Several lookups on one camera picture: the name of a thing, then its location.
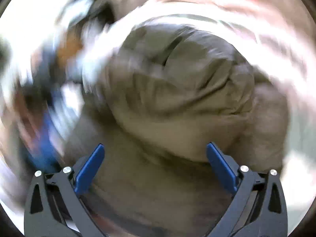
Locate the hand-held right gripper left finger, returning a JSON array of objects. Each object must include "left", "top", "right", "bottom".
[{"left": 24, "top": 143, "right": 108, "bottom": 237}]

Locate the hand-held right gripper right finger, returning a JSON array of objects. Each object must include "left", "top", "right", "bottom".
[{"left": 206, "top": 142, "right": 289, "bottom": 237}]

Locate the olive green garment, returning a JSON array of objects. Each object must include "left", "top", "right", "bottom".
[{"left": 65, "top": 24, "right": 290, "bottom": 237}]

